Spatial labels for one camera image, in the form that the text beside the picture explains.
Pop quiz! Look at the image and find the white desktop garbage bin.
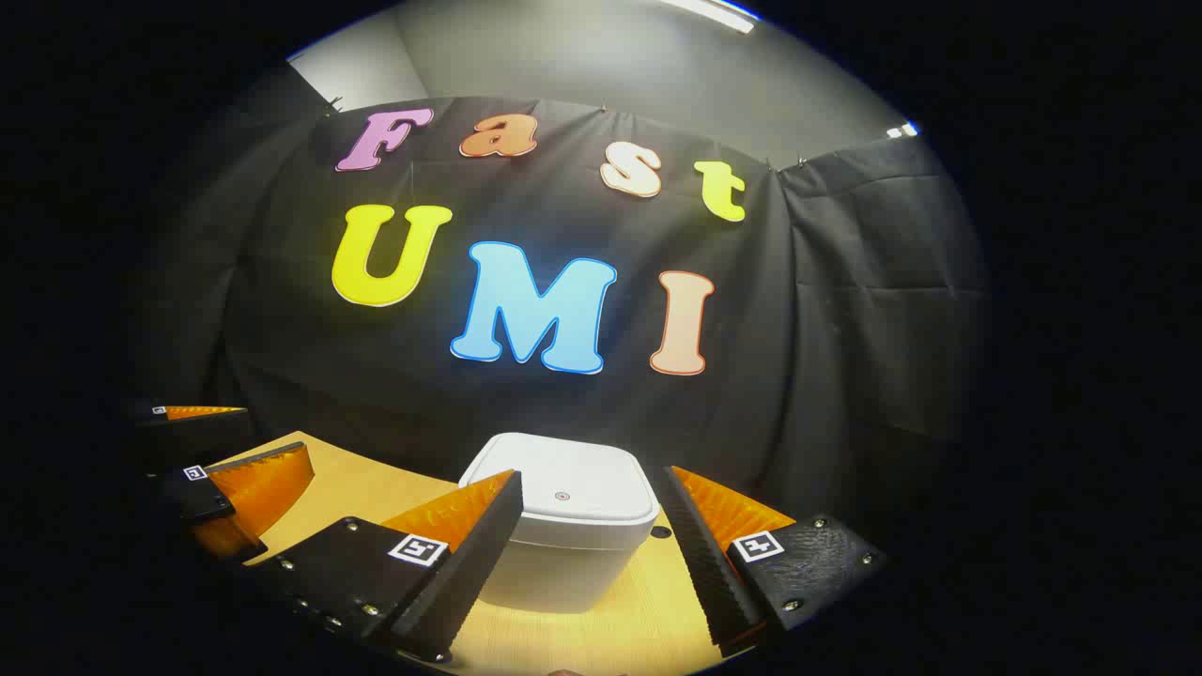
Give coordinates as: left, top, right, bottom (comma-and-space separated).
458, 432, 661, 616

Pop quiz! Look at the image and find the wooden desktop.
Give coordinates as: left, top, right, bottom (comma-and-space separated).
202, 430, 743, 676

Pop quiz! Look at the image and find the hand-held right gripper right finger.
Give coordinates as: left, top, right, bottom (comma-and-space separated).
663, 466, 888, 656

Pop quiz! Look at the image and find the black backdrop cloth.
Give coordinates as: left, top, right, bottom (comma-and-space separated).
131, 61, 992, 541

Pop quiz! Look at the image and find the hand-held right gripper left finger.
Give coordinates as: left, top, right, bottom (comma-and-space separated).
252, 469, 524, 663

